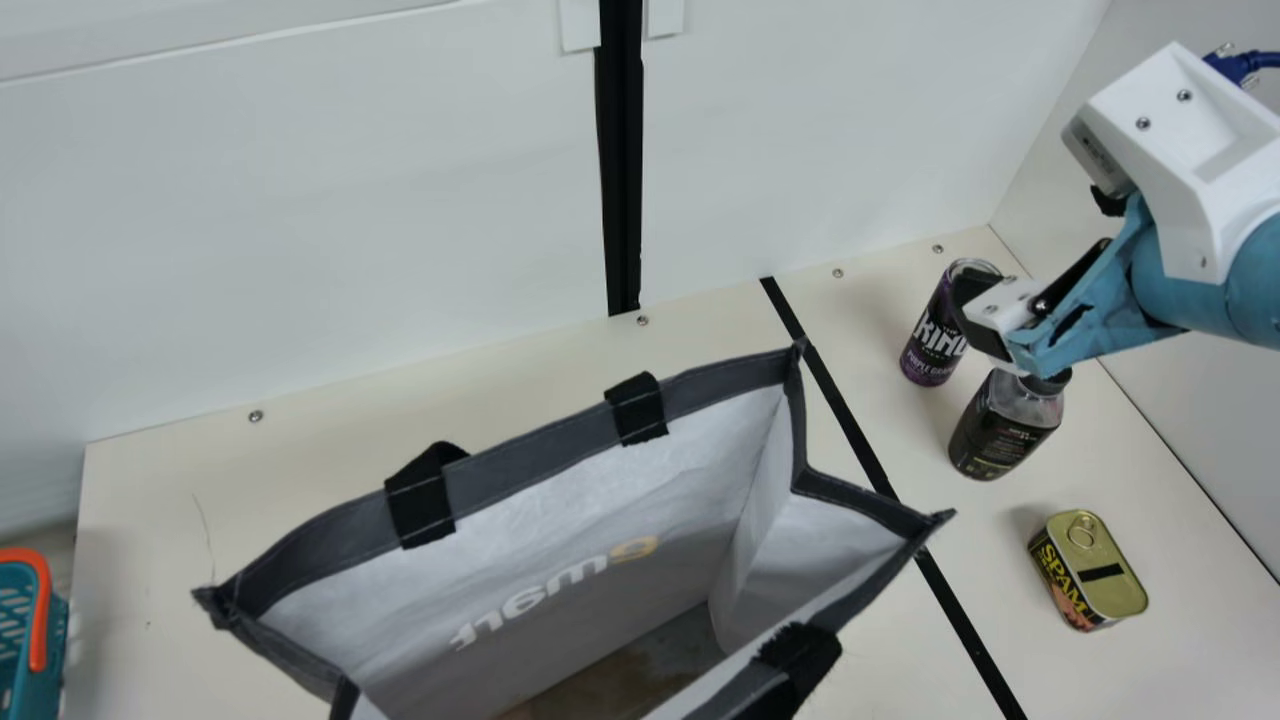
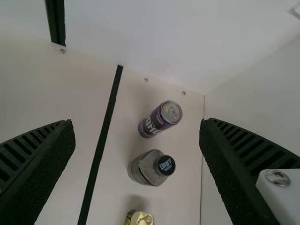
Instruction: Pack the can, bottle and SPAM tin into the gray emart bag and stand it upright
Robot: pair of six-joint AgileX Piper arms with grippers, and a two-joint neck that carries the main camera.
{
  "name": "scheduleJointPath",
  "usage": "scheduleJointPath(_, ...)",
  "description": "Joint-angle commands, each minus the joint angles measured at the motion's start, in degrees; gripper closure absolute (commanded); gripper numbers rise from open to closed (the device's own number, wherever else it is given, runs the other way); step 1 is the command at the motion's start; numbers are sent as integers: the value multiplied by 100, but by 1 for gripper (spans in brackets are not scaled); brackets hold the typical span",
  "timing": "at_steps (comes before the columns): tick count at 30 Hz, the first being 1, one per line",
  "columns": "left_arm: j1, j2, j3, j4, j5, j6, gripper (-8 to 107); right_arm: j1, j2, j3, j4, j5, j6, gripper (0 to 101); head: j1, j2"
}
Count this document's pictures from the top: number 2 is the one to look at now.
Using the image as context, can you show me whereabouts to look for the black post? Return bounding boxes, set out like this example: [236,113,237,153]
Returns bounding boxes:
[44,0,67,46]

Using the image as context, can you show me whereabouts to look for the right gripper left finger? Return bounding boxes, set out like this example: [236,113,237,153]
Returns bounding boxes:
[0,119,76,225]

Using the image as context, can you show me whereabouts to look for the rectangular tin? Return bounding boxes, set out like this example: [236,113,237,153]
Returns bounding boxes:
[125,209,155,225]

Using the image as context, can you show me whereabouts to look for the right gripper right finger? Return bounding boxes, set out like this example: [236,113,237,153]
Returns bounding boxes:
[199,117,300,225]

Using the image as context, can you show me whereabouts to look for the black strip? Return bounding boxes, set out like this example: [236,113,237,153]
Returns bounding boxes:
[77,64,124,225]

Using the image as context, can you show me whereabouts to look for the dark coffee bottle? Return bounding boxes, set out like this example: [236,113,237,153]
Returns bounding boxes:
[127,149,176,187]

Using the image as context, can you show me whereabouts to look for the purple can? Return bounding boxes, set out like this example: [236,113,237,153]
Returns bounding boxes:
[137,100,183,139]

